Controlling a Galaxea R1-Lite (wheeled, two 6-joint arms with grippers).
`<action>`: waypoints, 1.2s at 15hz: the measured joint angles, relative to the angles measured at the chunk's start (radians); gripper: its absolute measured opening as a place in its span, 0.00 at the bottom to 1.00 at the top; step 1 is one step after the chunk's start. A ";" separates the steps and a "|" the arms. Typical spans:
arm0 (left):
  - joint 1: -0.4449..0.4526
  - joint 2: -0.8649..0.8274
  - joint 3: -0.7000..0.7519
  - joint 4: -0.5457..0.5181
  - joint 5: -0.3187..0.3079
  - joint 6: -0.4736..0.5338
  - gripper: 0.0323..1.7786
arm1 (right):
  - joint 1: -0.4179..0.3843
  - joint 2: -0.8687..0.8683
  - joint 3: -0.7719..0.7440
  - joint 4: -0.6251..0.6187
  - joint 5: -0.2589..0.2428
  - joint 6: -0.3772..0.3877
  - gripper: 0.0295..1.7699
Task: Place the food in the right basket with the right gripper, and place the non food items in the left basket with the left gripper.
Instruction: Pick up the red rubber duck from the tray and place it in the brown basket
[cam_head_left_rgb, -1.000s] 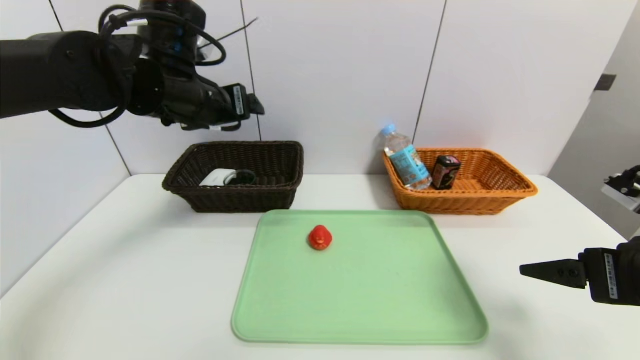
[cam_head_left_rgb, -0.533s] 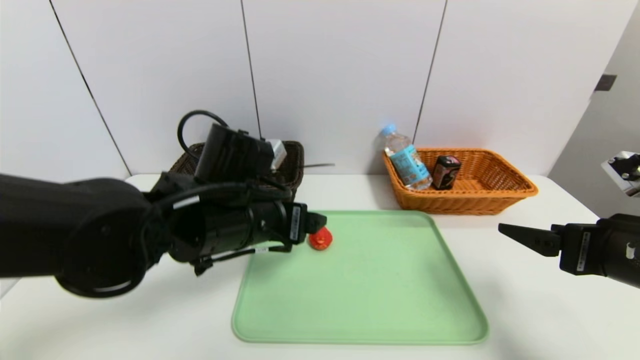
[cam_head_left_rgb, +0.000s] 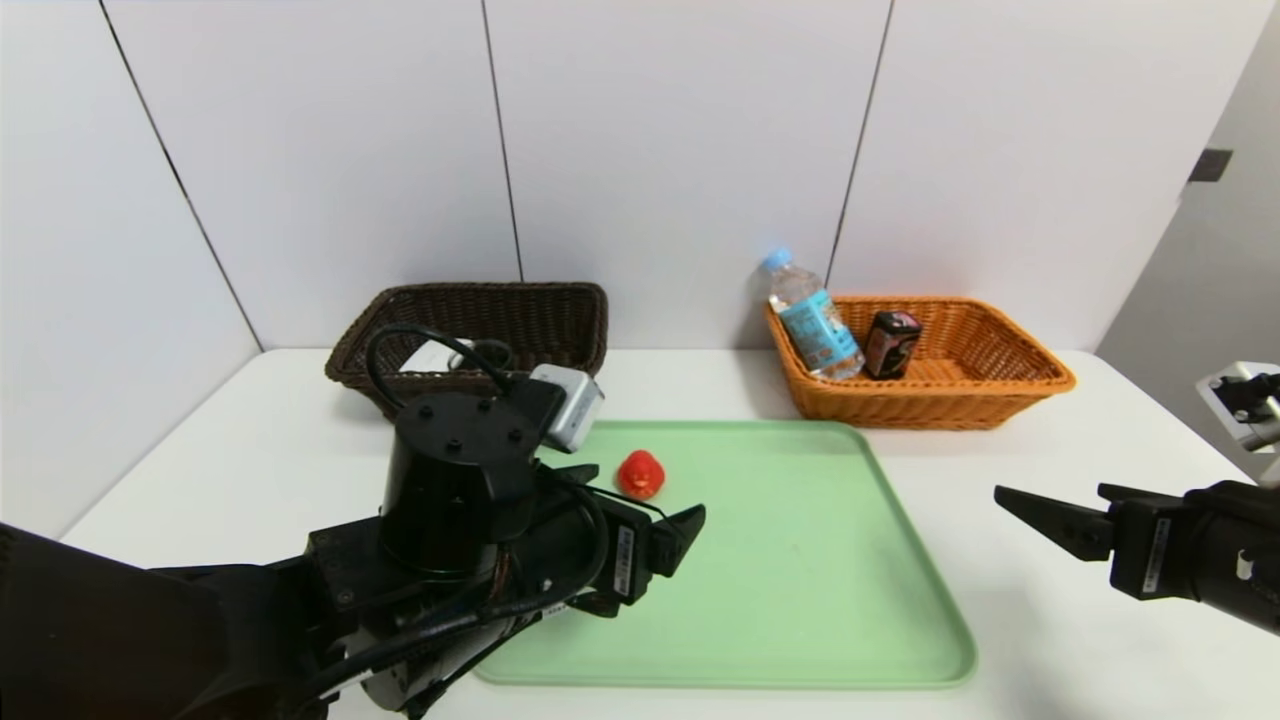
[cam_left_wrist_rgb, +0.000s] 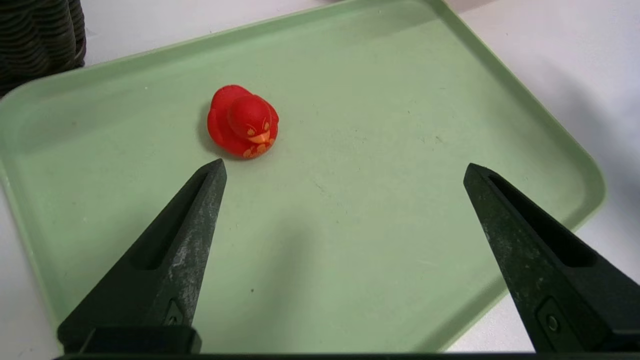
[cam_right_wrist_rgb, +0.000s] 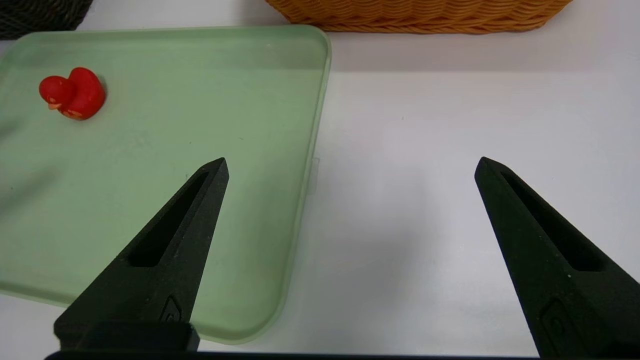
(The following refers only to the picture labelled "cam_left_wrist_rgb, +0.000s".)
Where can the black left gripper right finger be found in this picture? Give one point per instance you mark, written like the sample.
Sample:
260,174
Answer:
550,270

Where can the dark brown wicker basket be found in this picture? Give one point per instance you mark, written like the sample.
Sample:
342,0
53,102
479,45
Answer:
35,40

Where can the light green plastic tray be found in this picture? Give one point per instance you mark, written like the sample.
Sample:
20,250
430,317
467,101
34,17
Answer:
350,225

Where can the red rubber duck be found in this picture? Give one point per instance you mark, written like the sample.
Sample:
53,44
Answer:
242,122

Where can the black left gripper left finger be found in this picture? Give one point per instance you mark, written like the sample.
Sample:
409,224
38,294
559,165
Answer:
160,270

